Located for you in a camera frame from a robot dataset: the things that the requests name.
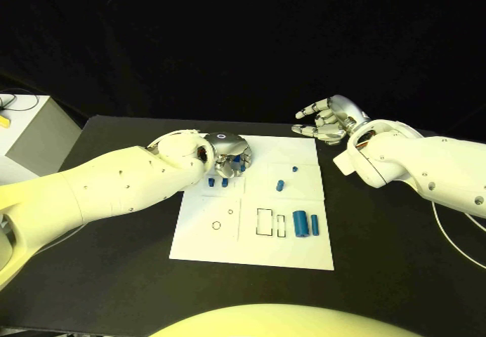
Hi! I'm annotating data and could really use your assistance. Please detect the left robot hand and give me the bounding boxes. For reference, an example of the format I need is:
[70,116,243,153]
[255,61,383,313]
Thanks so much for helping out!
[201,131,253,179]

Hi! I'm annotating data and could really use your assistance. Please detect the white cable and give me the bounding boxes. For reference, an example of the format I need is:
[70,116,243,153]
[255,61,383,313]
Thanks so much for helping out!
[462,212,486,233]
[431,199,486,265]
[31,223,87,256]

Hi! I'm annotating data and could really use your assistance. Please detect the white task board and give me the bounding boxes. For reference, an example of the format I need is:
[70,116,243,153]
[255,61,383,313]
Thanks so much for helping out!
[168,134,335,271]

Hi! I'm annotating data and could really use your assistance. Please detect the black cable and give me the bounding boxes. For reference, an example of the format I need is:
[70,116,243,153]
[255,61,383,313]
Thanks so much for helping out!
[0,91,40,112]

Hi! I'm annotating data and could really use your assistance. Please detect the white cabinet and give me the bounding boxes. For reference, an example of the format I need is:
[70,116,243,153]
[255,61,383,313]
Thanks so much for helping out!
[0,94,83,185]

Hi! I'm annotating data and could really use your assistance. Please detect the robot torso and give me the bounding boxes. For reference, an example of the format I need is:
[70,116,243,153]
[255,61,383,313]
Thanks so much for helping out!
[148,303,422,337]

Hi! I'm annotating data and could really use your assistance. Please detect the thick blue cylinder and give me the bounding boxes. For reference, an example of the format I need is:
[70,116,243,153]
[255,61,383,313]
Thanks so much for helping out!
[291,210,309,239]

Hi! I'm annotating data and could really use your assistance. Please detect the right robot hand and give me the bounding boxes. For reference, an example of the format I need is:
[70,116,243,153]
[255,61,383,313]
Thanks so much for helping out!
[289,94,371,146]

